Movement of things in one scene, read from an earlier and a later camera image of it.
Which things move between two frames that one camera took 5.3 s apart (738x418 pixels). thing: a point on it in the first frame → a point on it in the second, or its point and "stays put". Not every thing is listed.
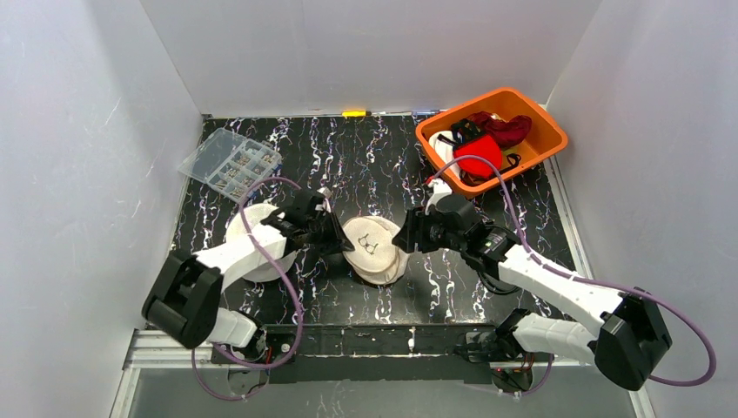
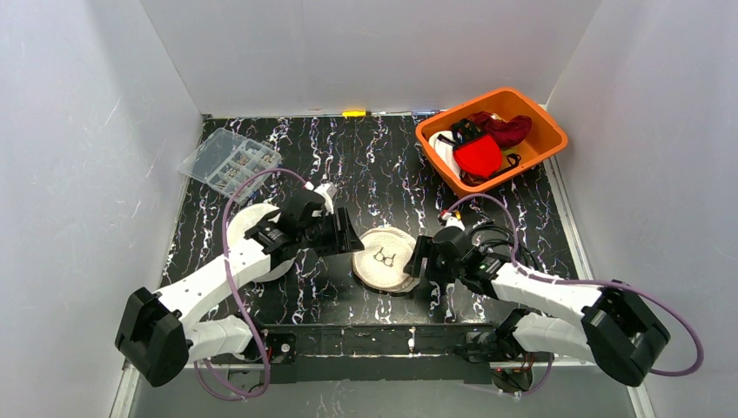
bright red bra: (483, 146) stays put
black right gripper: (417, 229) → (426, 257)
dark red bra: (507, 133) stays put
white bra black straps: (443, 143) stays put
